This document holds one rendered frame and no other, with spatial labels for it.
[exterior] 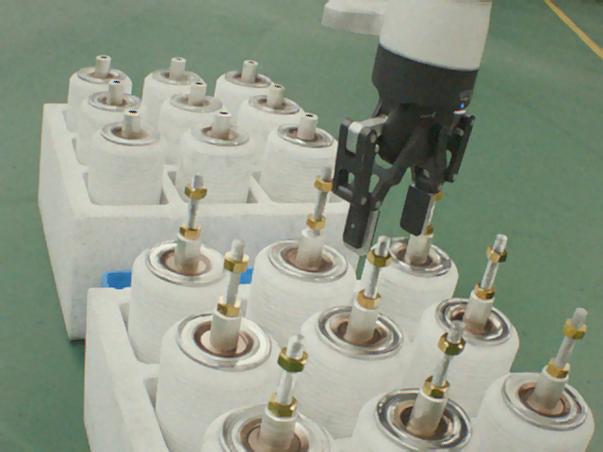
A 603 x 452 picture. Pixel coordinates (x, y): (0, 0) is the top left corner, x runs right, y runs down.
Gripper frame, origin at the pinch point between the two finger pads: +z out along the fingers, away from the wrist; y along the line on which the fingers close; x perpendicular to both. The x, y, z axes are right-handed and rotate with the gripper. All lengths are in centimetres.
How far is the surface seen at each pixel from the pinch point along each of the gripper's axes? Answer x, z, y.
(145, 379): 10.9, 17.3, -13.3
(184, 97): 52, 10, 21
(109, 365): 13.9, 17.3, -15.1
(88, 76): 65, 10, 12
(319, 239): 9.8, 7.2, 4.4
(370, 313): -0.9, 7.3, -0.6
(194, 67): 132, 35, 88
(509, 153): 56, 35, 131
